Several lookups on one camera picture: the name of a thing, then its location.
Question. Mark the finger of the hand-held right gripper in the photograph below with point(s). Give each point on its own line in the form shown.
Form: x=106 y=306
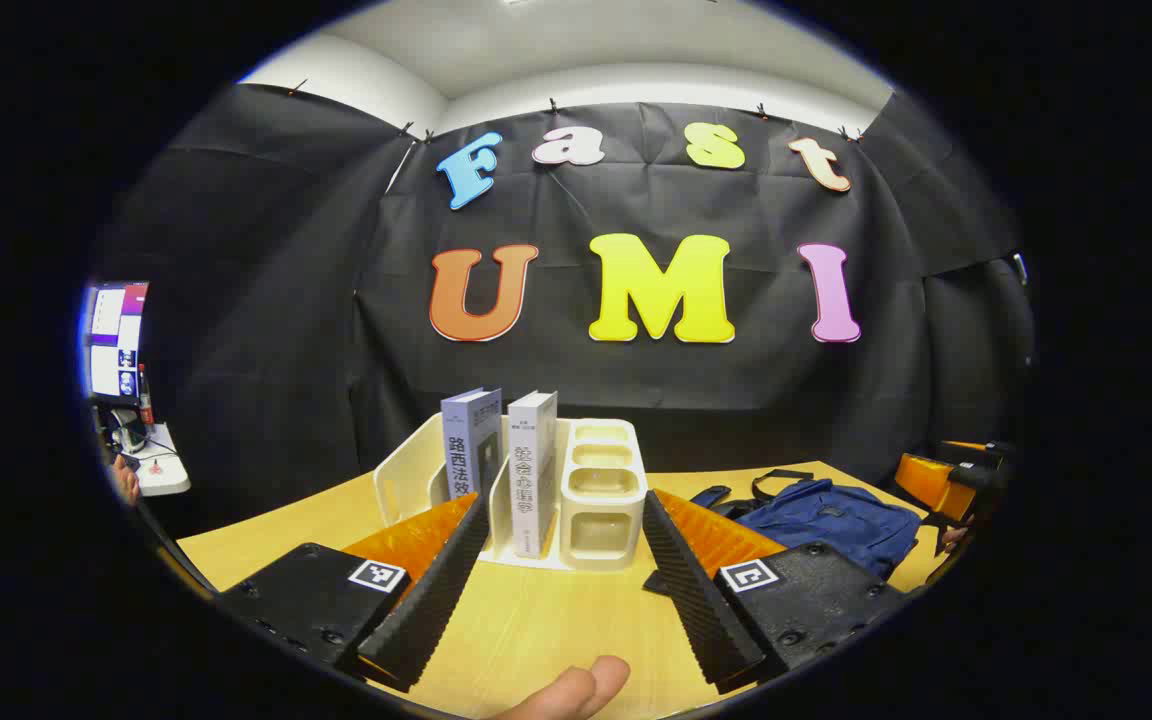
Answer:
x=976 y=447
x=931 y=485

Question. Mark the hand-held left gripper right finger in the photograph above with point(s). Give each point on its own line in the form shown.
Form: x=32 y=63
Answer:
x=696 y=600

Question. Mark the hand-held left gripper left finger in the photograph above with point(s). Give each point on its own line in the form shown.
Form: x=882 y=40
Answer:
x=436 y=600

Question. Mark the blue schoolbag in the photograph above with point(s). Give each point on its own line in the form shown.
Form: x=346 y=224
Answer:
x=836 y=520

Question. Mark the cream plastic bookshelf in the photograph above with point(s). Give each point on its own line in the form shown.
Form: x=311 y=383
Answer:
x=601 y=520

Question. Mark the white patterned book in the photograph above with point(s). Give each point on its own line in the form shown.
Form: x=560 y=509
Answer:
x=533 y=470

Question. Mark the purple-grey book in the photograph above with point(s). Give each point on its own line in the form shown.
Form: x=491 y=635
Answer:
x=471 y=440

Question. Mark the white side table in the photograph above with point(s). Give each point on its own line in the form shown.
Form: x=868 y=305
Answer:
x=166 y=475

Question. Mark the black backdrop cloth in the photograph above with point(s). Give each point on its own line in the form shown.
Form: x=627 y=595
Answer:
x=286 y=300

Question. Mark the computer monitor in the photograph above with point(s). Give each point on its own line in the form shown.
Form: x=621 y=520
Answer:
x=116 y=340

